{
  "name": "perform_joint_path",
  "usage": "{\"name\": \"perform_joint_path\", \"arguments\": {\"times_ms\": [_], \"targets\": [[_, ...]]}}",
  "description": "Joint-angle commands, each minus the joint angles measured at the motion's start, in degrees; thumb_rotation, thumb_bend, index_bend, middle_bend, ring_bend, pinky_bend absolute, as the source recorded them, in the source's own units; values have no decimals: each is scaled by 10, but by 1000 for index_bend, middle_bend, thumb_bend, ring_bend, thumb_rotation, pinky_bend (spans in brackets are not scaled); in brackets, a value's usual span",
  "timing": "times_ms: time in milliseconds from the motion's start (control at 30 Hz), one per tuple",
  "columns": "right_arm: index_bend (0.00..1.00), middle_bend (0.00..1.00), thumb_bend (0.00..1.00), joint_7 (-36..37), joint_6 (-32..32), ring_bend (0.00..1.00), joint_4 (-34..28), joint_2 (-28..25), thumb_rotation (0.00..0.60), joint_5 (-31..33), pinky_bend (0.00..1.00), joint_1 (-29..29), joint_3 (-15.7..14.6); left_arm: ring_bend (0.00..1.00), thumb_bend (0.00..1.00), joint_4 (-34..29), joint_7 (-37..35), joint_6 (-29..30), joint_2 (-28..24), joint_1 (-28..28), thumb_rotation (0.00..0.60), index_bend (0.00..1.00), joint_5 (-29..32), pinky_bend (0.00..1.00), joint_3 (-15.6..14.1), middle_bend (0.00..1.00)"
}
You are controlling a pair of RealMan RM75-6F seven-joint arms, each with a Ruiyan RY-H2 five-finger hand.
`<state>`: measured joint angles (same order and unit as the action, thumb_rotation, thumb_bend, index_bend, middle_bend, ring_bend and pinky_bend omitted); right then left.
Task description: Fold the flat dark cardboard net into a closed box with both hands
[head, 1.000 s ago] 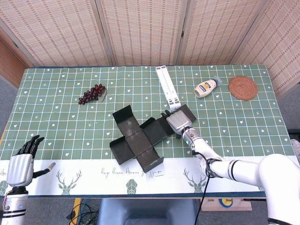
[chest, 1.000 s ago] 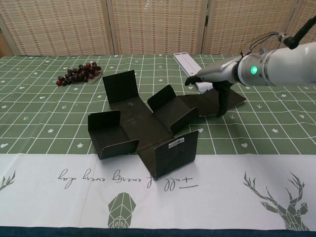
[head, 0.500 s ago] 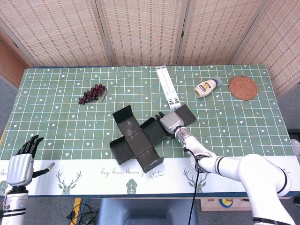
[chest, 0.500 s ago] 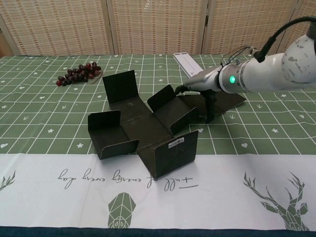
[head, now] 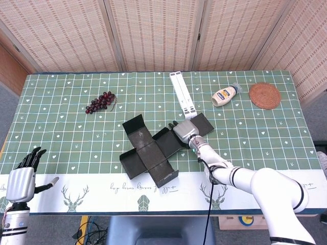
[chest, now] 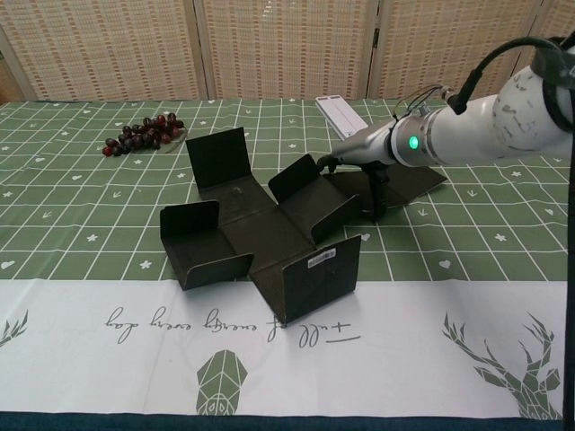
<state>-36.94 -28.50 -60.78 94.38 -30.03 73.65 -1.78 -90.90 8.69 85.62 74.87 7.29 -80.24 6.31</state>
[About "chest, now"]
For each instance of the black folding box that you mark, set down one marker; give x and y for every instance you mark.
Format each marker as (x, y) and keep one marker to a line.
(269, 224)

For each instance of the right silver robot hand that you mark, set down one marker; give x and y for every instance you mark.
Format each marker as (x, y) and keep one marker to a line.
(364, 148)

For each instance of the woven bamboo folding screen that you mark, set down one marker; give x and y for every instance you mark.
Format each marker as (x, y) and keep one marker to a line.
(269, 45)

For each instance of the white folding stand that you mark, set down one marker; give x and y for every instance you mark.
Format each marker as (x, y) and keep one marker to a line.
(337, 112)

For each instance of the green checked tablecloth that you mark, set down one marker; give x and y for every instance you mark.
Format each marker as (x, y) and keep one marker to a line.
(90, 224)

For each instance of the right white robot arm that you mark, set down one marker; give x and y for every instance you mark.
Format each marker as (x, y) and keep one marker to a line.
(494, 121)

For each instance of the dark red grape bunch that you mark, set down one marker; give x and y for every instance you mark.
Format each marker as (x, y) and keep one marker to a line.
(144, 132)

